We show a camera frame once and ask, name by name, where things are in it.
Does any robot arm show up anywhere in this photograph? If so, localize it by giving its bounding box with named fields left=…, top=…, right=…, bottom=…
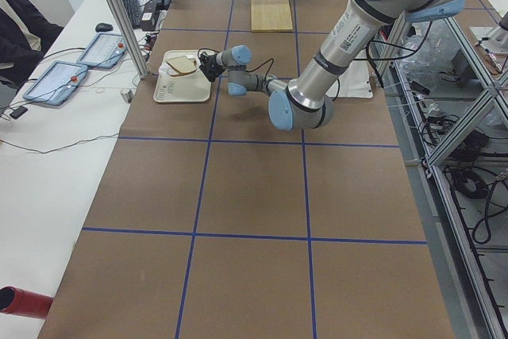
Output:
left=198, top=0, right=466, bottom=130

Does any wooden cutting board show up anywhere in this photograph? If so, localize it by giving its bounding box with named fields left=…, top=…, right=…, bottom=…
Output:
left=250, top=0, right=294, bottom=33

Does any blue teach pendant near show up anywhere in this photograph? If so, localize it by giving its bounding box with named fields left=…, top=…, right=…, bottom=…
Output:
left=23, top=60, right=88, bottom=106

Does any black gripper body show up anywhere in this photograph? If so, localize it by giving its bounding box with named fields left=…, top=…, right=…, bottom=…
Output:
left=200, top=57, right=222, bottom=81

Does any seated person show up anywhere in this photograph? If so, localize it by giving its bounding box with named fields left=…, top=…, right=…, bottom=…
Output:
left=1, top=0, right=64, bottom=90

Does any bread slice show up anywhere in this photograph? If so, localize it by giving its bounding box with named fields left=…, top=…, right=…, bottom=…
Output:
left=166, top=56, right=197, bottom=75

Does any white round plate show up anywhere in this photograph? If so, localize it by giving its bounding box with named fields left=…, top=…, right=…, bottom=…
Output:
left=160, top=59, right=185, bottom=77

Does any black computer mouse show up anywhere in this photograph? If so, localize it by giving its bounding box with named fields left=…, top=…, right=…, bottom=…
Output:
left=95, top=22, right=114, bottom=33

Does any aluminium frame post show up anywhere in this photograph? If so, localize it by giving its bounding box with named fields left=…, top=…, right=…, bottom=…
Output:
left=106, top=0, right=148, bottom=79

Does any cream bear serving tray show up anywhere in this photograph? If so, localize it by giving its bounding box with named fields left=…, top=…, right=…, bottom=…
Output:
left=153, top=50, right=212, bottom=103

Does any red cylinder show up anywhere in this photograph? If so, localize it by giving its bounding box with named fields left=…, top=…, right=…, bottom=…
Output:
left=1, top=286, right=53, bottom=319

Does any blue teach pendant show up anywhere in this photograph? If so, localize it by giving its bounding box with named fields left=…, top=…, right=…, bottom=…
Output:
left=23, top=60, right=88, bottom=106
left=76, top=33, right=126, bottom=69

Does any blue teach pendant far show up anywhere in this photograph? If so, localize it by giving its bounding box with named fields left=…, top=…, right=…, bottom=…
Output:
left=76, top=33, right=126, bottom=69

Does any small metal cylinder weight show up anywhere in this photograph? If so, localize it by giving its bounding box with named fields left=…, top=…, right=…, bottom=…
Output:
left=120, top=89, right=133, bottom=103

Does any black keyboard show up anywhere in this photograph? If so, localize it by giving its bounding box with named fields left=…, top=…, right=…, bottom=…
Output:
left=122, top=0, right=141, bottom=29

